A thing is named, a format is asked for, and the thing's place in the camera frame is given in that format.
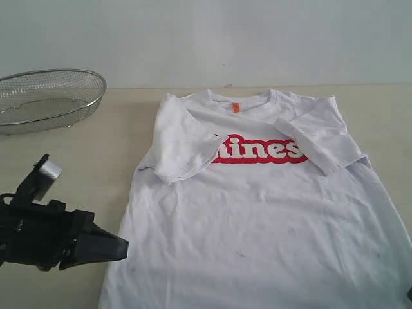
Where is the white t-shirt red logo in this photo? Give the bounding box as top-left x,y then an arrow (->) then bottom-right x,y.
98,89 -> 411,308

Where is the metal wire mesh basket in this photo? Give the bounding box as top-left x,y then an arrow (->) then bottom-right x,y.
1,68 -> 107,135

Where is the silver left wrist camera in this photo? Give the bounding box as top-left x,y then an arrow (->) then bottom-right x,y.
12,154 -> 62,205

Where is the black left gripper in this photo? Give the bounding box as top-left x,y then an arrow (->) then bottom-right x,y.
1,193 -> 129,270

